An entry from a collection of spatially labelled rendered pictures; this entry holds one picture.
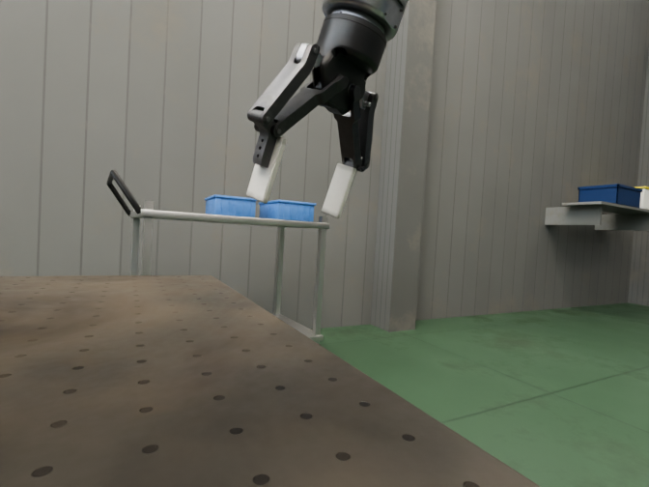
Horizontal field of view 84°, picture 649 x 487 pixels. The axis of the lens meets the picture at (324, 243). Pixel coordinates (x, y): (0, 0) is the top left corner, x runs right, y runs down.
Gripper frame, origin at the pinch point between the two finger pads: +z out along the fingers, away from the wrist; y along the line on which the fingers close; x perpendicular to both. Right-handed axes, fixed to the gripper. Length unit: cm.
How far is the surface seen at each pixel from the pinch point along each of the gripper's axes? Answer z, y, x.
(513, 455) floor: 75, 130, -32
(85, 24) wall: -43, 50, 260
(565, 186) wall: -94, 541, 42
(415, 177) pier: -29, 271, 119
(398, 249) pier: 36, 260, 105
